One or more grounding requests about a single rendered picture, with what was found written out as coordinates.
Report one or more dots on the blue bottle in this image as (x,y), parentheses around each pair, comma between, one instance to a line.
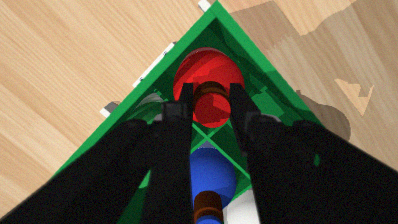
(213,182)

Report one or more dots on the green crate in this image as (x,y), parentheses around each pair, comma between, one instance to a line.
(263,83)

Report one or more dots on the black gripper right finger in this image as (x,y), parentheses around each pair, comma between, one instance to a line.
(285,181)

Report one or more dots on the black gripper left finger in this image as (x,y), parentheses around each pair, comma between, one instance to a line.
(97,186)

